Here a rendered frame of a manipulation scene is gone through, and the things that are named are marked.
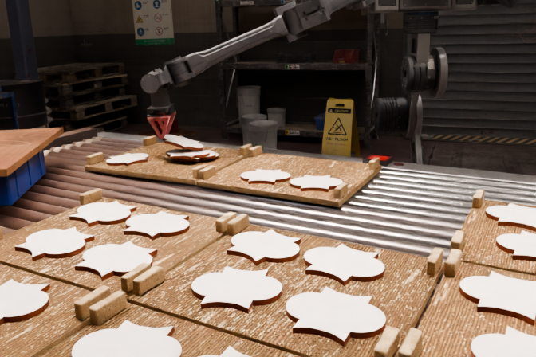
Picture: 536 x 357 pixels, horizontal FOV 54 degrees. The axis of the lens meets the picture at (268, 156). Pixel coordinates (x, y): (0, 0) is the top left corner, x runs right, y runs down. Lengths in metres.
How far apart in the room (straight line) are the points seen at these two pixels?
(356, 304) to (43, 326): 0.45
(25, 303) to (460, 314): 0.64
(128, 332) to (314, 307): 0.26
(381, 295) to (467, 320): 0.13
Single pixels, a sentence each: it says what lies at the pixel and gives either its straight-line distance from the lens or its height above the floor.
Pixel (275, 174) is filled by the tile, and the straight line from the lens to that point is 1.41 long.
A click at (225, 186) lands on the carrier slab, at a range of 1.38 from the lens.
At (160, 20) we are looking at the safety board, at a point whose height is 1.42.
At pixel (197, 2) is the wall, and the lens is 6.96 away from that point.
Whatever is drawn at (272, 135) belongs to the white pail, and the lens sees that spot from 5.20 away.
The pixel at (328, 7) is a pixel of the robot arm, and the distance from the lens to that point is 1.64.
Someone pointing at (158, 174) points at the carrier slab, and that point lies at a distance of 1.51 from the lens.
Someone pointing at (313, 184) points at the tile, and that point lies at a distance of 1.33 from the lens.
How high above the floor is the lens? 1.34
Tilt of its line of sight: 14 degrees down
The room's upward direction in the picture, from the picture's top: 2 degrees counter-clockwise
